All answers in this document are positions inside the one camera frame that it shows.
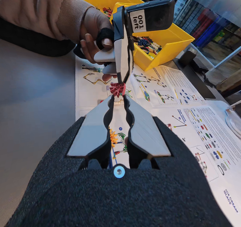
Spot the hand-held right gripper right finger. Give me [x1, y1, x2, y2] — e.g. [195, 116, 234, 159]
[123, 95, 172, 157]

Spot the person's left hand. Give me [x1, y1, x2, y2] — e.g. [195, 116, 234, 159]
[80, 7, 117, 82]

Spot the wooden post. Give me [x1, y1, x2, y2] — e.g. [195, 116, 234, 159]
[216, 74, 241, 92]

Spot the black cable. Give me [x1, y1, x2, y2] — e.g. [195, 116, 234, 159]
[202, 71, 214, 88]

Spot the black power adapter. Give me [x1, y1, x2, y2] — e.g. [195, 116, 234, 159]
[192, 57, 207, 75]

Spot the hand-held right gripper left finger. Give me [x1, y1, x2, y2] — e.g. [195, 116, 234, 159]
[66, 95, 115, 158]

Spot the pile of colourful toy parts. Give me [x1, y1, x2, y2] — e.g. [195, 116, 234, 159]
[95, 7, 162, 59]

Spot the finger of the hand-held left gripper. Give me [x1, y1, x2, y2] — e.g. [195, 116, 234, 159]
[114, 36, 135, 84]

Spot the black desk pad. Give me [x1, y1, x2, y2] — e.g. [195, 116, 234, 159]
[173, 58, 216, 99]

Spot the white metal stand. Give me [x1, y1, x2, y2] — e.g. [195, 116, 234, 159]
[211, 99, 241, 140]

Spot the person's left forearm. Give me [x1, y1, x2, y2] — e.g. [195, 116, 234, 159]
[0, 0, 94, 41]

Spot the printed instruction sheet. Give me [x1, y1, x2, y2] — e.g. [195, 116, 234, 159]
[75, 56, 241, 227]

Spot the yellow divided parts bin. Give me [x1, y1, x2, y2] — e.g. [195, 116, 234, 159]
[71, 0, 195, 72]

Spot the black box device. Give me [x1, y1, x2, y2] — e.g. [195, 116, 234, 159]
[178, 47, 198, 66]

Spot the storage shelf with bins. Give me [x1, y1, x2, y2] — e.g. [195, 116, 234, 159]
[173, 0, 241, 48]

